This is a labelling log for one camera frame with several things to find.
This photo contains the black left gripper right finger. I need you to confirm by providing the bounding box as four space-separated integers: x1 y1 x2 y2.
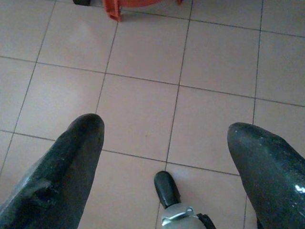
227 122 305 229

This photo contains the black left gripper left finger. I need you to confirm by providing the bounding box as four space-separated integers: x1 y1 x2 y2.
0 113 105 229

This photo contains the silver robot leg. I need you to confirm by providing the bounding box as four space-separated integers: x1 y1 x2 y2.
160 202 217 229

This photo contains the black robot foot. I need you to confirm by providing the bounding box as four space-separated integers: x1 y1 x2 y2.
153 171 183 208

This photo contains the orange plastic stool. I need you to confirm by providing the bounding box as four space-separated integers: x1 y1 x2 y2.
102 0 183 22

